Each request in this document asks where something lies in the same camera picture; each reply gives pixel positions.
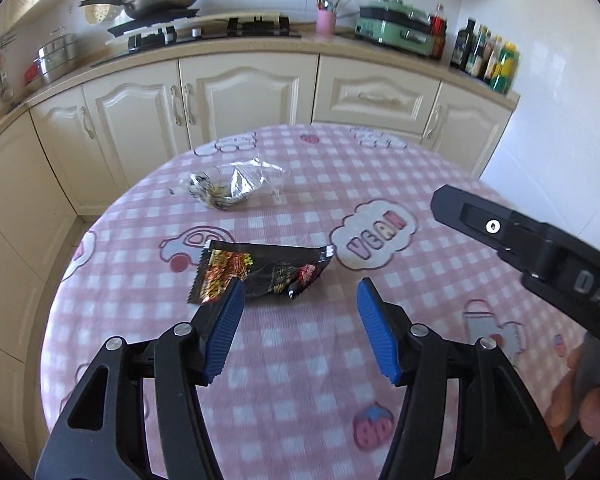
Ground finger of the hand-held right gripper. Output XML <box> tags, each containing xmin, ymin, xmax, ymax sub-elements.
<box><xmin>430</xmin><ymin>184</ymin><xmax>551</xmax><ymax>281</ymax></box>

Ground dark green oil bottle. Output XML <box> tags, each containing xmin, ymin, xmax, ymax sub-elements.
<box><xmin>450</xmin><ymin>17</ymin><xmax>477</xmax><ymax>71</ymax></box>

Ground dark sauce bottle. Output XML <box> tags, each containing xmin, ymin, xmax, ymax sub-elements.
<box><xmin>467</xmin><ymin>25</ymin><xmax>488</xmax><ymax>78</ymax></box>

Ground black snack wrapper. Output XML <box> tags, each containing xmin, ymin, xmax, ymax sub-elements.
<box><xmin>189</xmin><ymin>240</ymin><xmax>335</xmax><ymax>306</ymax></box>

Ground cream base cabinets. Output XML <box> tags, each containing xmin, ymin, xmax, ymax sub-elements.
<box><xmin>0</xmin><ymin>52</ymin><xmax>513</xmax><ymax>461</ymax></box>

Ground clear patterned wrapper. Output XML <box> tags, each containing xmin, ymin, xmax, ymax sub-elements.
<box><xmin>169</xmin><ymin>156</ymin><xmax>289</xmax><ymax>211</ymax></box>

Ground beige kitchen countertop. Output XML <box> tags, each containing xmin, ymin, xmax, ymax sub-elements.
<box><xmin>0</xmin><ymin>27</ymin><xmax>522</xmax><ymax>156</ymax></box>

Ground pink utensil holder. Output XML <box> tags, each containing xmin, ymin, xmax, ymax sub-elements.
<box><xmin>316</xmin><ymin>7</ymin><xmax>337</xmax><ymax>41</ymax></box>

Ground green electric grill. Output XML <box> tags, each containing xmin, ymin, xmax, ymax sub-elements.
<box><xmin>355</xmin><ymin>0</ymin><xmax>433</xmax><ymax>53</ymax></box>

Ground pink checked tablecloth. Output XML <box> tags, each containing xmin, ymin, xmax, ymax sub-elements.
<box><xmin>40</xmin><ymin>124</ymin><xmax>596</xmax><ymax>480</ymax></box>

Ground brown sauce bottle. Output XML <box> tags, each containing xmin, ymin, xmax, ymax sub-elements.
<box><xmin>481</xmin><ymin>30</ymin><xmax>501</xmax><ymax>83</ymax></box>

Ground person's right hand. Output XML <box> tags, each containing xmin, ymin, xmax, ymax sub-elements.
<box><xmin>545</xmin><ymin>344</ymin><xmax>600</xmax><ymax>453</ymax></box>

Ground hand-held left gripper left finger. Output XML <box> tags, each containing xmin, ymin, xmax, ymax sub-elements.
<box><xmin>35</xmin><ymin>277</ymin><xmax>246</xmax><ymax>480</ymax></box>

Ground cream colander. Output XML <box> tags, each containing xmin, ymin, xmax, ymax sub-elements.
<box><xmin>85</xmin><ymin>0</ymin><xmax>126</xmax><ymax>25</ymax></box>

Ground green yellow bottle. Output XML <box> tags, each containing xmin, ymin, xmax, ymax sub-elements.
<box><xmin>490</xmin><ymin>42</ymin><xmax>521</xmax><ymax>95</ymax></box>

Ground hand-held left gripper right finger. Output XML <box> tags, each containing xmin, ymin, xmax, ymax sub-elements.
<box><xmin>356</xmin><ymin>277</ymin><xmax>566</xmax><ymax>480</ymax></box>

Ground black gas stove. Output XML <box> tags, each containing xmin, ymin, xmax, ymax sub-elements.
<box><xmin>90</xmin><ymin>15</ymin><xmax>303</xmax><ymax>68</ymax></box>

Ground steel steamer pot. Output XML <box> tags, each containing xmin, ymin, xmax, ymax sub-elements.
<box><xmin>34</xmin><ymin>30</ymin><xmax>81</xmax><ymax>86</ymax></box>

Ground red cap cola bottle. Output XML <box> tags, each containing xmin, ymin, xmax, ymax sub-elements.
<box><xmin>430</xmin><ymin>4</ymin><xmax>448</xmax><ymax>60</ymax></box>

